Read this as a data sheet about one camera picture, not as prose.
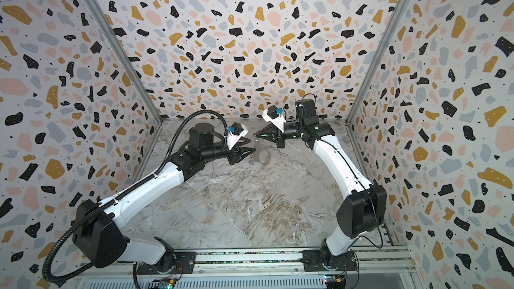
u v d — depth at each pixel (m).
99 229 0.39
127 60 0.93
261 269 0.73
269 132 0.67
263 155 0.78
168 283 0.70
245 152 0.69
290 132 0.65
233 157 0.65
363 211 0.44
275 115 0.61
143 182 0.48
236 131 0.62
